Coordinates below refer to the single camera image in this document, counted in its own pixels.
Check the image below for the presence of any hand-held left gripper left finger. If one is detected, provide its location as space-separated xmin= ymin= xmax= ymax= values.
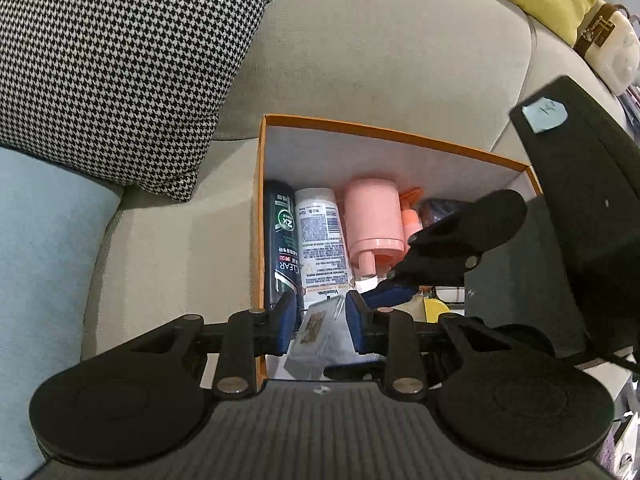
xmin=130 ymin=290 xmax=298 ymax=400

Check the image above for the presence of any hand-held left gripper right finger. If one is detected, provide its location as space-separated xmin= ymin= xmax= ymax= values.
xmin=346 ymin=290 xmax=511 ymax=401

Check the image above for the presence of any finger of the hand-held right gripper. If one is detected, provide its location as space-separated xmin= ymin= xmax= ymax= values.
xmin=370 ymin=254 xmax=482 ymax=307
xmin=324 ymin=362 xmax=388 ymax=382

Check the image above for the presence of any clear packet with brown card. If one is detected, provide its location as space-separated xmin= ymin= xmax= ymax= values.
xmin=285 ymin=295 xmax=381 ymax=381

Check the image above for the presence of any yellow small object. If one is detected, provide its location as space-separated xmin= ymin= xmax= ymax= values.
xmin=422 ymin=297 xmax=453 ymax=323

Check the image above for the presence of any pink spray bottle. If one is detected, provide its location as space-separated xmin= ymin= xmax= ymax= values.
xmin=397 ymin=187 xmax=426 ymax=256

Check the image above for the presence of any large pink bottle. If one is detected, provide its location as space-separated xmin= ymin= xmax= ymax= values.
xmin=344 ymin=177 xmax=405 ymax=281

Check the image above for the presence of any dark shampoo bottle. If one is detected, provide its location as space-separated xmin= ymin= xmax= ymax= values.
xmin=263 ymin=180 xmax=303 ymax=311

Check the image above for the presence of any white lotion tube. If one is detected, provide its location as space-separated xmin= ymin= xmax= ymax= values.
xmin=294 ymin=187 xmax=353 ymax=311

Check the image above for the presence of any dark speckled slim box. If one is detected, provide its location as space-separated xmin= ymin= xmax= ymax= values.
xmin=417 ymin=198 xmax=471 ymax=231

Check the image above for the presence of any orange cardboard box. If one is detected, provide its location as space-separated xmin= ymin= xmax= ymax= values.
xmin=250 ymin=114 xmax=543 ymax=383

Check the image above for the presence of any cream mini suitcase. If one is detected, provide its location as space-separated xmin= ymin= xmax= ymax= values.
xmin=574 ymin=0 xmax=640 ymax=96

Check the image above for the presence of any beige sofa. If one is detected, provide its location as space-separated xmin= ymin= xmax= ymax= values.
xmin=80 ymin=0 xmax=640 ymax=376

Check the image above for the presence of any light blue pillow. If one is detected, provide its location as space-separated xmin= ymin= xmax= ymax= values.
xmin=0 ymin=146 xmax=125 ymax=480

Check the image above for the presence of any houndstooth pillow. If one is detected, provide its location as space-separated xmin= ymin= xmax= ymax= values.
xmin=0 ymin=0 xmax=288 ymax=203

